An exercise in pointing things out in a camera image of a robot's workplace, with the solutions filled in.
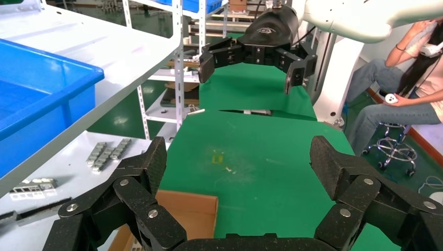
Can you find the blue storage bin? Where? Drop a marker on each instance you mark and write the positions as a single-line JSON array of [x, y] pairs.
[[193, 5]]

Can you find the open brown cardboard box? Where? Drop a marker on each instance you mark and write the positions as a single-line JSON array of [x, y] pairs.
[[193, 214]]

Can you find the seated person in jeans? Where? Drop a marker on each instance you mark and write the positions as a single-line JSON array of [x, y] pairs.
[[377, 76]]

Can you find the small brown cardboard box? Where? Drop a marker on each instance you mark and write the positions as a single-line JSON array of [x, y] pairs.
[[238, 5]]

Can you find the metal I/O shield plate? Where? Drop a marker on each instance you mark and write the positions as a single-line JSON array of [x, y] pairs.
[[136, 245]]

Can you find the white low shelf board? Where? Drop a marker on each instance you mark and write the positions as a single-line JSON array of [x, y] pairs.
[[69, 166]]

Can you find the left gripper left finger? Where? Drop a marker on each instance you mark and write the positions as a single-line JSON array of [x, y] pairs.
[[138, 197]]

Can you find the person's raised hand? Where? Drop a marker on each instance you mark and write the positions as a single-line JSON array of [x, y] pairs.
[[427, 27]]

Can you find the white handheld controller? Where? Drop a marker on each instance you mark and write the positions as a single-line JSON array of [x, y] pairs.
[[390, 98]]

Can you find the chrome swivel stool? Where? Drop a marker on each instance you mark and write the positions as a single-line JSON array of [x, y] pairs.
[[394, 149]]

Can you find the white robot column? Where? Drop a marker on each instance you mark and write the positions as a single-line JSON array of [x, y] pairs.
[[337, 79]]

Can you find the white metal shelf rack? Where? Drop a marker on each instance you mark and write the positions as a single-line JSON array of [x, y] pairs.
[[114, 52]]

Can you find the green table cloth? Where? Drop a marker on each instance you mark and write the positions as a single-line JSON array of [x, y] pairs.
[[252, 90], [263, 180]]

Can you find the white background shelf rack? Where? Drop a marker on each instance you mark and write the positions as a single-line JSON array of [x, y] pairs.
[[162, 104]]

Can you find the small slotted metal strip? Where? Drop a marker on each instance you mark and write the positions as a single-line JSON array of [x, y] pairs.
[[121, 149], [103, 161], [96, 154]]

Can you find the person's raised forearm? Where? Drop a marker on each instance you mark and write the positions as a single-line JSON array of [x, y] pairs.
[[401, 46]]

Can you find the shiny perforated metal bracket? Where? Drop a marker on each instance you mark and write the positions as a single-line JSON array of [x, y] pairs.
[[33, 187]]

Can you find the long dark metal strip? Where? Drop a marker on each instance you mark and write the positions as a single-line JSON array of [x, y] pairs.
[[38, 213]]

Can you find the white perforated shelf post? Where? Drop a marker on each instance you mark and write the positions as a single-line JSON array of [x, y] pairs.
[[178, 69]]

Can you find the person's hand with controller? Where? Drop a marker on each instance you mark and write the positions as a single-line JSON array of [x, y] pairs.
[[410, 100]]

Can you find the blue plastic tray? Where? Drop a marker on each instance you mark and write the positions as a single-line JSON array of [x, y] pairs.
[[34, 97]]

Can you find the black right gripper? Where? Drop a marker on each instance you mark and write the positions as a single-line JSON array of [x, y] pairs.
[[271, 31]]

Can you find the white VR headset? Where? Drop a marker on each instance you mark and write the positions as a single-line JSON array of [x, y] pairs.
[[431, 50]]

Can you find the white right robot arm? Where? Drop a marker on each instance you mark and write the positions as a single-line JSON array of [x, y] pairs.
[[356, 17]]

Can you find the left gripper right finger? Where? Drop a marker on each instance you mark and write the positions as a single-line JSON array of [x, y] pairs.
[[367, 197]]

